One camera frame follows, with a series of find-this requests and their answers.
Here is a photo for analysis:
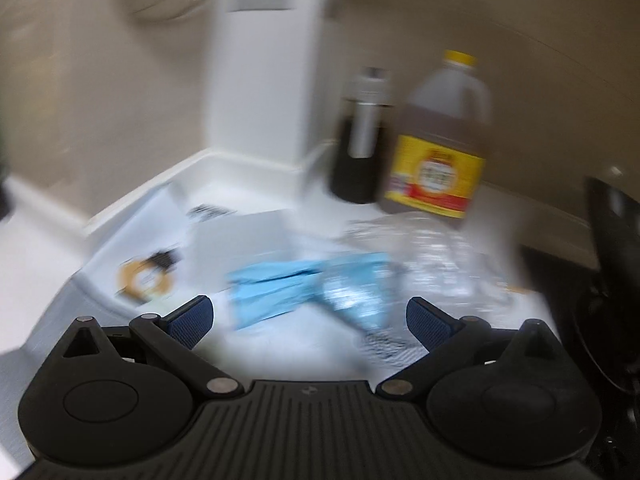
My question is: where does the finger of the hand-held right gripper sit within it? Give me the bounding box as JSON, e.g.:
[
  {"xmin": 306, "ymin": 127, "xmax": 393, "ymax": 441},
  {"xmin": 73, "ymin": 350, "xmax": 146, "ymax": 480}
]
[{"xmin": 575, "ymin": 175, "xmax": 640, "ymax": 398}]

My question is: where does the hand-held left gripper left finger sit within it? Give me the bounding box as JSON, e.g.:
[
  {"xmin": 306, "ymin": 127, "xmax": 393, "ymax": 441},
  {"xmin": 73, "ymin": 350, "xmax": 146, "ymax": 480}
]
[{"xmin": 62, "ymin": 295, "xmax": 246, "ymax": 401}]

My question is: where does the dark sauce dispenser bottle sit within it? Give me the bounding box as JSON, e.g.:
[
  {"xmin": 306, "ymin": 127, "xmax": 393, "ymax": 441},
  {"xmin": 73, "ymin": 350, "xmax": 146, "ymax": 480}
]
[{"xmin": 327, "ymin": 66, "xmax": 396, "ymax": 205}]

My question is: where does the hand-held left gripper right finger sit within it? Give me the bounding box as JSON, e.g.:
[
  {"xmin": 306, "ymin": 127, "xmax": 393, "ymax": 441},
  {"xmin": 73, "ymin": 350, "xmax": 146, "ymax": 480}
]
[{"xmin": 375, "ymin": 296, "xmax": 568, "ymax": 401}]

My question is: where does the grey card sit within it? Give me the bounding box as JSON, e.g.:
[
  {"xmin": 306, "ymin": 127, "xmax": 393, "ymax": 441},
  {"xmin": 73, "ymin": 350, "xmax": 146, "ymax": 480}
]
[{"xmin": 190, "ymin": 210, "xmax": 301, "ymax": 293}]

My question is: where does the white vented pipe casing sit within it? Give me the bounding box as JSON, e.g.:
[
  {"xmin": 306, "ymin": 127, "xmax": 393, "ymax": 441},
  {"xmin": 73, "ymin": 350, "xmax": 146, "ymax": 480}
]
[{"xmin": 207, "ymin": 0, "xmax": 336, "ymax": 168}]

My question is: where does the brown jug yellow cap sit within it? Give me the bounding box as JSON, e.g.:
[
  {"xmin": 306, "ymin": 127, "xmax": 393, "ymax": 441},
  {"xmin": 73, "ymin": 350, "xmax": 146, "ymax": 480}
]
[{"xmin": 380, "ymin": 50, "xmax": 493, "ymax": 221}]

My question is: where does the white packet with orange ring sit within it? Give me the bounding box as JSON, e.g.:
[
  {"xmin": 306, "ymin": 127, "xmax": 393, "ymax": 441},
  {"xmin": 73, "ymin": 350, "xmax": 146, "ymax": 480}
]
[{"xmin": 82, "ymin": 182, "xmax": 231, "ymax": 308}]

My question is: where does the clear plastic wrap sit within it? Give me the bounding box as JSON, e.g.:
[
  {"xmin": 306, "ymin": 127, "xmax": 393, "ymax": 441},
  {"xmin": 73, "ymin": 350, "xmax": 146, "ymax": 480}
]
[{"xmin": 320, "ymin": 212, "xmax": 531, "ymax": 335}]

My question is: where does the grey ribbed mat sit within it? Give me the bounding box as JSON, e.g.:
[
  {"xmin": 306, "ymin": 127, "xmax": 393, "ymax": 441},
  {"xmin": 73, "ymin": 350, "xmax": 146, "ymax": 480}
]
[{"xmin": 0, "ymin": 255, "xmax": 556, "ymax": 401}]

